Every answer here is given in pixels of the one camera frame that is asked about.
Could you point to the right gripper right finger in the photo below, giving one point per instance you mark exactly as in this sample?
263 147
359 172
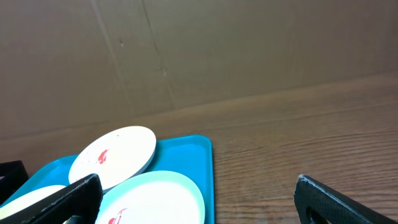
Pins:
318 203

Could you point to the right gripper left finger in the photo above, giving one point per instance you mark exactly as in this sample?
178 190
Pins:
76 203

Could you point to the white plate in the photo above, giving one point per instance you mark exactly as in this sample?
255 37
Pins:
116 156

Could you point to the green rimmed plate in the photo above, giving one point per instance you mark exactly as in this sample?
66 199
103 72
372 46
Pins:
28 199

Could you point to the light blue plate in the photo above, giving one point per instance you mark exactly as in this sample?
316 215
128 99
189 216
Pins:
154 197

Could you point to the dark red water tray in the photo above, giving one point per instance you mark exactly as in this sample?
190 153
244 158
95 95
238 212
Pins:
13 176

